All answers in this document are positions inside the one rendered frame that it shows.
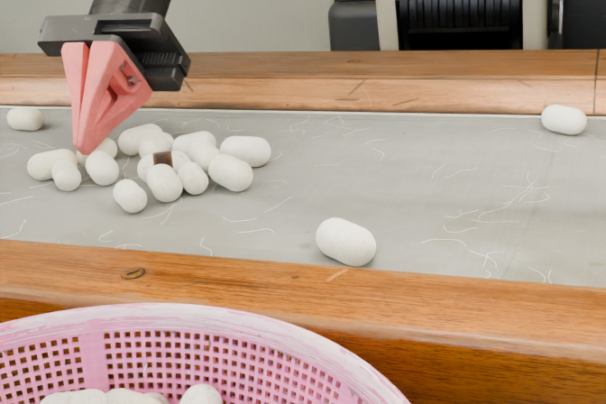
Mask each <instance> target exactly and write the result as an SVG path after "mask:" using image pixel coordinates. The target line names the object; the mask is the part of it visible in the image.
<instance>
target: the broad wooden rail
mask: <svg viewBox="0 0 606 404"><path fill-rule="evenodd" d="M186 53H187V54H188V56H189V58H190V59H191V64H190V68H189V71H188V75H187V76H186V77H185V78H184V80H183V83H182V86H181V90H180V91H178V92H163V91H152V94H151V99H150V100H149V101H148V102H146V103H145V104H144V105H143V106H141V107H140V108H159V109H209V110H259V111H309V112H359V113H410V114H459V115H542V113H543V111H544V110H545V109H546V108H547V107H548V106H551V105H560V106H569V107H574V108H578V109H580V110H581V111H583V112H584V114H585V115H586V116H606V50H358V51H228V52H186ZM0 106H58V107H71V99H70V94H69V87H68V82H67V78H66V73H65V69H64V64H63V60H62V57H49V56H47V55H46V54H45V53H0Z"/></svg>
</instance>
